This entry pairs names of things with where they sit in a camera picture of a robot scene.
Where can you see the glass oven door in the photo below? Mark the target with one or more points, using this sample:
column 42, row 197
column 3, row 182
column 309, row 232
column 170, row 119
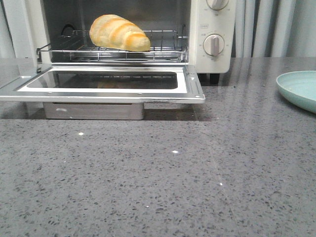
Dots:
column 107, row 84

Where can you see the golden croissant bread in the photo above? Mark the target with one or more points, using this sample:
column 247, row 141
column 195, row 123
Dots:
column 113, row 31

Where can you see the lower oven knob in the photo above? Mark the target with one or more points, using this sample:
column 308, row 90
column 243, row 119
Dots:
column 213, row 44

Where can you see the oven knob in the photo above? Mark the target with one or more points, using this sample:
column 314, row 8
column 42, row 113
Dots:
column 213, row 44
column 217, row 4

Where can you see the white Toshiba toaster oven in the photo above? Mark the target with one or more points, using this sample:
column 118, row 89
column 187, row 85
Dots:
column 191, row 18

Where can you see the upper oven knob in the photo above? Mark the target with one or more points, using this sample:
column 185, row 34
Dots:
column 217, row 4

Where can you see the grey curtain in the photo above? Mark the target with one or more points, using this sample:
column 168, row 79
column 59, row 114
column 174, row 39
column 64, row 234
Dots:
column 263, row 28

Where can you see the light green plate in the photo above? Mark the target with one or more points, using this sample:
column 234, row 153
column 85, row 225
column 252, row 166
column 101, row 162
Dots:
column 299, row 88

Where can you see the wire oven rack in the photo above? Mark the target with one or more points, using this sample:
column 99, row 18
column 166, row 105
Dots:
column 166, row 47

